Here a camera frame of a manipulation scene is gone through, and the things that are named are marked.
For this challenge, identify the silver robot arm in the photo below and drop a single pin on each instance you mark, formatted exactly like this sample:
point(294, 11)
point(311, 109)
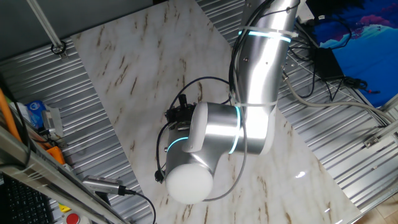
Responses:
point(258, 77)

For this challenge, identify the black power adapter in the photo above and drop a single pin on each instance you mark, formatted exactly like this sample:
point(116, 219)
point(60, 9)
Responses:
point(328, 63)

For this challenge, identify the white power strip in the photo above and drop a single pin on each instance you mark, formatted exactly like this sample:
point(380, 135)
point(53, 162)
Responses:
point(308, 15)

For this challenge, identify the grey finned metal device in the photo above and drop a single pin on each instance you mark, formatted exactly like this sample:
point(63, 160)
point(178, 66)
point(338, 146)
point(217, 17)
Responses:
point(52, 121)

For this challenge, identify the orange button box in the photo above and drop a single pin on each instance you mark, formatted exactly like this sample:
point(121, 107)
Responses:
point(56, 155)

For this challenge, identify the blue white tissue packet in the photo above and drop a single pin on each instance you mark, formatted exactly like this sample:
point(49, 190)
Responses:
point(35, 113)

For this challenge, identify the red button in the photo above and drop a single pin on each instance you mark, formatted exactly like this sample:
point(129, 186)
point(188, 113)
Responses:
point(73, 218)

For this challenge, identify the blue printed poster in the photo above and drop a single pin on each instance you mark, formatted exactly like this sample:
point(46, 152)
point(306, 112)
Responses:
point(367, 46)

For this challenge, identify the black keyboard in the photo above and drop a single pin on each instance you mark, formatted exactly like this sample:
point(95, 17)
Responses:
point(21, 205)

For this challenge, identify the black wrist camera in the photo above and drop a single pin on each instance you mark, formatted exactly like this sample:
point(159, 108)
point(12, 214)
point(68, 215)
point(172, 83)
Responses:
point(180, 113)

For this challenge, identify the silver finned camera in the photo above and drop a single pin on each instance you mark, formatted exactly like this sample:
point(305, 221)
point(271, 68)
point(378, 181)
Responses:
point(99, 184)

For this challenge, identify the aluminium frame beam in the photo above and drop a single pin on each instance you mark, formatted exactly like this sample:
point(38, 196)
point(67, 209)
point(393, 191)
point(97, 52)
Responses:
point(37, 177)

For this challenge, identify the metal corner bracket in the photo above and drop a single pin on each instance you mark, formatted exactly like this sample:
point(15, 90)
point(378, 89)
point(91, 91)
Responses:
point(371, 141)

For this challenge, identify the aluminium frame post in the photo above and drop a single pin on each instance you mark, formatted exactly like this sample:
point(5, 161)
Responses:
point(43, 25)

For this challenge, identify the aluminium frame rail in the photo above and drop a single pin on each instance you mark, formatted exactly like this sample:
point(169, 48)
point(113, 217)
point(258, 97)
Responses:
point(388, 127)

